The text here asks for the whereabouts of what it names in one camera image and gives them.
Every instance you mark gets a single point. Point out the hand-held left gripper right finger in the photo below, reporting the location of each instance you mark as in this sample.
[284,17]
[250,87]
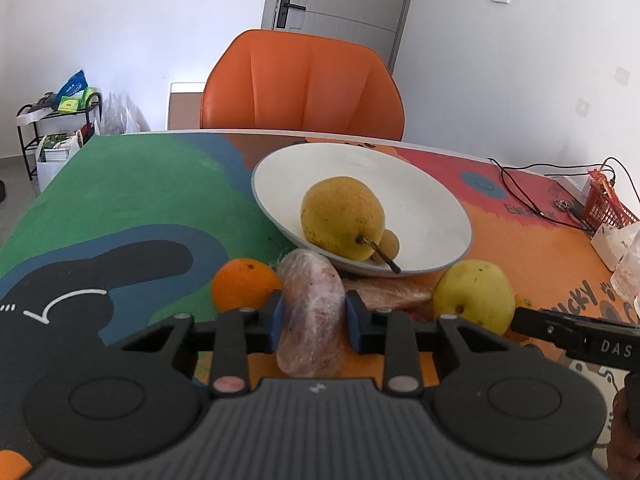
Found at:
[352,320]

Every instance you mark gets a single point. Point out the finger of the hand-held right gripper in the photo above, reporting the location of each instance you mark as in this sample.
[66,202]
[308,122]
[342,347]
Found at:
[550,330]

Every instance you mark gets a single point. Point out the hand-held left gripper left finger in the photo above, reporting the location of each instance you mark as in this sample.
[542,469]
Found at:
[276,320]

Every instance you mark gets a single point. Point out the plastic-wrapped pink fruit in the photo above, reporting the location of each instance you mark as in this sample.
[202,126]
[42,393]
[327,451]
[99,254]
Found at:
[312,305]

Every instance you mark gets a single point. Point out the orange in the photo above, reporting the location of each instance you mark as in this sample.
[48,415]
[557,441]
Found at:
[242,285]

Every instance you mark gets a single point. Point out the yellow-green apple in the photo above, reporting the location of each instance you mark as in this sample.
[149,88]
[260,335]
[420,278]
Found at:
[470,295]

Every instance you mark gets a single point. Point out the white bowl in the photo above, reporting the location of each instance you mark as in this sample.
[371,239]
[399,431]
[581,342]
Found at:
[400,195]

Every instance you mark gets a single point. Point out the person's right hand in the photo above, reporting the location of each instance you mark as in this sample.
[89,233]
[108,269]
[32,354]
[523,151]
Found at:
[627,410]

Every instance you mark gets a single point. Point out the plastic-wrapped reddish food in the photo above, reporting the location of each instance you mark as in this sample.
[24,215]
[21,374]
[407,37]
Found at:
[390,294]

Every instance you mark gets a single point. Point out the clear plastic wrapping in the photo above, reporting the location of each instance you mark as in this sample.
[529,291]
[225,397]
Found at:
[627,270]

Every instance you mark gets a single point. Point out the small brown fruit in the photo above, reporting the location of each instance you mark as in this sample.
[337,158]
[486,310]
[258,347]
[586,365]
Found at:
[389,241]

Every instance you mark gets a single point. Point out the white paper box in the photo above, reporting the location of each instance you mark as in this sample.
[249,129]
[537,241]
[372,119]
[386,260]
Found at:
[607,245]

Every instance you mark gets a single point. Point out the yellow pear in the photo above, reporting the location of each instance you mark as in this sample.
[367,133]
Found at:
[340,215]

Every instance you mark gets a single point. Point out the metal keys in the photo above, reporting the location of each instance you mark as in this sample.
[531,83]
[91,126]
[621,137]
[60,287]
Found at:
[562,205]

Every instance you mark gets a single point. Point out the red plastic basket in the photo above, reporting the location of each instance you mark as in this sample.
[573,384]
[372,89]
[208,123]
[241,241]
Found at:
[607,205]

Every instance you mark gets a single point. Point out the orange chair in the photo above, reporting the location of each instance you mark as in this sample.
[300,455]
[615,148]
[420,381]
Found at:
[300,85]

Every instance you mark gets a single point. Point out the clear plastic bags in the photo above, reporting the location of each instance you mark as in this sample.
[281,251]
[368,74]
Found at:
[122,115]

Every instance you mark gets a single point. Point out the white plastic bag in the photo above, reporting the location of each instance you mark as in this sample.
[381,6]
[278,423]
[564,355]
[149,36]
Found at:
[52,170]

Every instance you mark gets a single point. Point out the green packet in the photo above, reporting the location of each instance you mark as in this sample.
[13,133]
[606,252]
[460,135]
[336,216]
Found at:
[70,104]

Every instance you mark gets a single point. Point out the black metal rack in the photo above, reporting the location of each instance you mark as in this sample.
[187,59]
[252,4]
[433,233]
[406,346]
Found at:
[22,140]

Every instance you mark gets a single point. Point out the blue bag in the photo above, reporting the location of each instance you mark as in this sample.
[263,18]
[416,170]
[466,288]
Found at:
[72,82]

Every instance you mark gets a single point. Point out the white wall socket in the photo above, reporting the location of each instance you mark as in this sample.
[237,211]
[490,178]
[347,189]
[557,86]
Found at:
[582,108]
[622,75]

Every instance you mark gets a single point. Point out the brown board white frame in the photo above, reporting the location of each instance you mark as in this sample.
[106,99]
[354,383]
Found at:
[182,110]

